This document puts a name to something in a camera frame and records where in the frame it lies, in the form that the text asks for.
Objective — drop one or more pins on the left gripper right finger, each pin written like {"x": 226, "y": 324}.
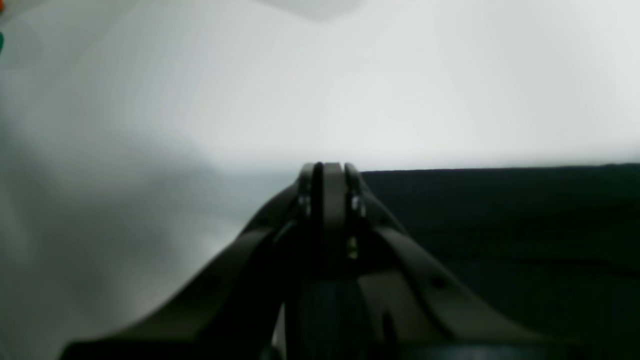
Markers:
{"x": 418, "y": 308}

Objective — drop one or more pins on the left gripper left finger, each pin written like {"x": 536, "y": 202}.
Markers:
{"x": 229, "y": 310}

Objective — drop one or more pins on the black T-shirt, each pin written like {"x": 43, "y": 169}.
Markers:
{"x": 556, "y": 249}

